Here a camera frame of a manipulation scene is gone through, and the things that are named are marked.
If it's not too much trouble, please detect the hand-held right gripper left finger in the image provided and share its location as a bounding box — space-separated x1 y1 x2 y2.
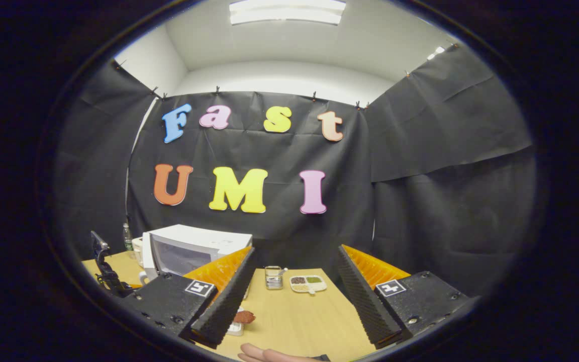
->
119 246 257 350

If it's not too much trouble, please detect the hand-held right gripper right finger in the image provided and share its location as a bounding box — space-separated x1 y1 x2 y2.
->
336 244 481 351

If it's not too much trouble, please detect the white microwave oven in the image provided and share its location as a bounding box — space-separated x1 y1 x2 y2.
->
140 224 253 282

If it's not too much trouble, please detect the white plastic tray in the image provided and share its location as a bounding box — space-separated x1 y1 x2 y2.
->
227 307 246 336

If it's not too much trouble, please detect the white divided spice dish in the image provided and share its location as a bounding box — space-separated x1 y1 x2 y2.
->
289 274 328 295

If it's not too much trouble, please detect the black backdrop cloth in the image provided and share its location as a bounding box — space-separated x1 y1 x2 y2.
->
51 43 539 297

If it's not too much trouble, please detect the long ceiling light panel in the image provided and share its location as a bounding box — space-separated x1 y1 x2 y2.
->
229 0 346 26

